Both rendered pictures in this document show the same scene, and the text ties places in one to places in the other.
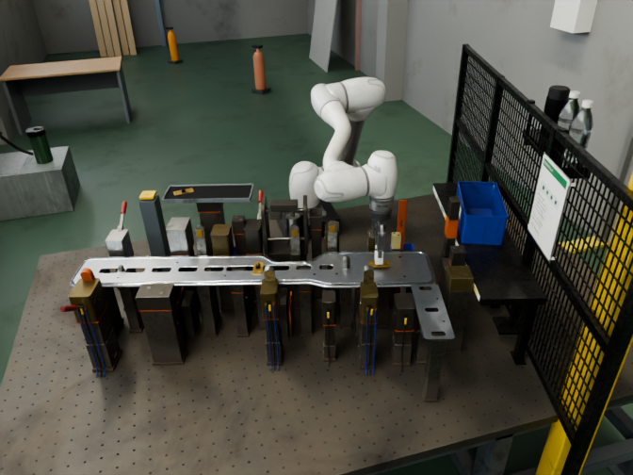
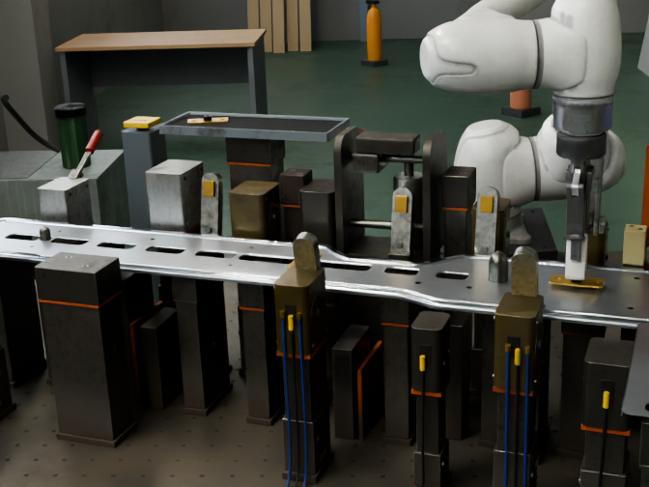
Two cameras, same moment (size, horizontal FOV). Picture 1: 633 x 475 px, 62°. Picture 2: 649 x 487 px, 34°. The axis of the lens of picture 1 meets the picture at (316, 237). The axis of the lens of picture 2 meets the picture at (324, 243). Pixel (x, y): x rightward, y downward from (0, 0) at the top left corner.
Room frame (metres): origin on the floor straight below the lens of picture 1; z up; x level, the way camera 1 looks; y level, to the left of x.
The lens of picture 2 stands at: (0.04, -0.39, 1.63)
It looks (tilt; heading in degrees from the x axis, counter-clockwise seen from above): 19 degrees down; 19
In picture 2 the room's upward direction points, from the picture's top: 2 degrees counter-clockwise
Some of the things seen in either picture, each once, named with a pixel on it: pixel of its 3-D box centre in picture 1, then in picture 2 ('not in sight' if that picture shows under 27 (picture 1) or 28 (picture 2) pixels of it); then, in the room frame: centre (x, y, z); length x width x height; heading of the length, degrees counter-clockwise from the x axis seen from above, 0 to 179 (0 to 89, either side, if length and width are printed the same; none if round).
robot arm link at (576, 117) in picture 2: (381, 201); (582, 112); (1.66, -0.24, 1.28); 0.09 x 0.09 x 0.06
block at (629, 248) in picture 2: (394, 271); (629, 328); (1.79, -0.32, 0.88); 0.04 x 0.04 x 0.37; 89
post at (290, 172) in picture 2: (242, 258); (300, 269); (1.89, 0.32, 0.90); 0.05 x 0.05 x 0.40; 89
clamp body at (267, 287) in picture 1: (272, 326); (300, 380); (1.48, 0.17, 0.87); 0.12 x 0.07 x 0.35; 179
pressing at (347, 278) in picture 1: (252, 270); (292, 265); (1.66, 0.25, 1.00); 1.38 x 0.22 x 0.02; 89
